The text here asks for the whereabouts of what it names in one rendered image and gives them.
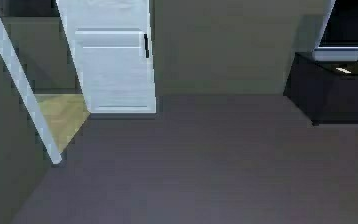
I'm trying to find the black door handle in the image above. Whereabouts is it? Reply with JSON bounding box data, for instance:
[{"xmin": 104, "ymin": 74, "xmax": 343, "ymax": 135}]
[{"xmin": 143, "ymin": 33, "xmax": 150, "ymax": 59}]

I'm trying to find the black television set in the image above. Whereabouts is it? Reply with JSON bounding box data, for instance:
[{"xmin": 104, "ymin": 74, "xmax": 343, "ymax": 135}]
[{"xmin": 311, "ymin": 0, "xmax": 358, "ymax": 63}]

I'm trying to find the black television cabinet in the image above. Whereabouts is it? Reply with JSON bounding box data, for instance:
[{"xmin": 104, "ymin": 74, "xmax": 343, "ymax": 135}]
[{"xmin": 284, "ymin": 52, "xmax": 358, "ymax": 127}]

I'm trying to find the white room door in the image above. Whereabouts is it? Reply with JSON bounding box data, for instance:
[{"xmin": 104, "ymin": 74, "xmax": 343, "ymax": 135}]
[{"xmin": 55, "ymin": 0, "xmax": 157, "ymax": 114}]

